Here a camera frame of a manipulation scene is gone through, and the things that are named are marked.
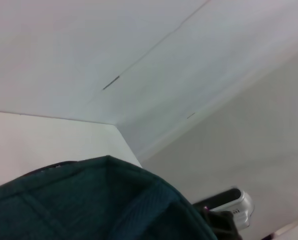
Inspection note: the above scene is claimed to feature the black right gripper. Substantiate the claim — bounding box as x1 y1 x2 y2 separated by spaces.
201 208 243 240

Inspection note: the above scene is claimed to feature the dark teal insulated lunch bag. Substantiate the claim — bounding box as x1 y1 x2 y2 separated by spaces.
0 154 216 240

